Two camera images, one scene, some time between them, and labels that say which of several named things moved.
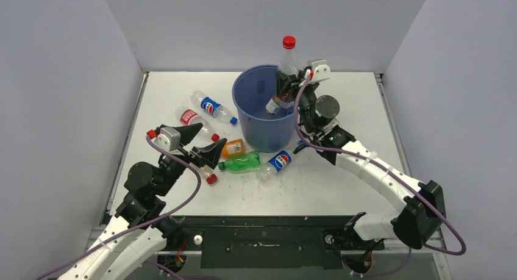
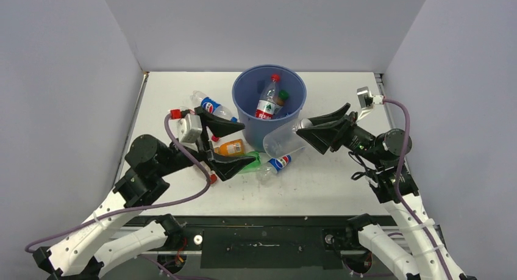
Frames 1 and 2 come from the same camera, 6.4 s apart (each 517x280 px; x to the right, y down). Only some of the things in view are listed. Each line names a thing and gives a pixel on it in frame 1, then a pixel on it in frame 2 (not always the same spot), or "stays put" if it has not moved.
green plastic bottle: [243, 163] stays put
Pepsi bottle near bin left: [216, 109] stays put
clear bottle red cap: [288, 62] → [269, 104]
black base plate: [268, 241] stays put
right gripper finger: [286, 86] → [327, 136]
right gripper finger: [302, 72] → [338, 118]
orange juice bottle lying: [233, 147] stays put
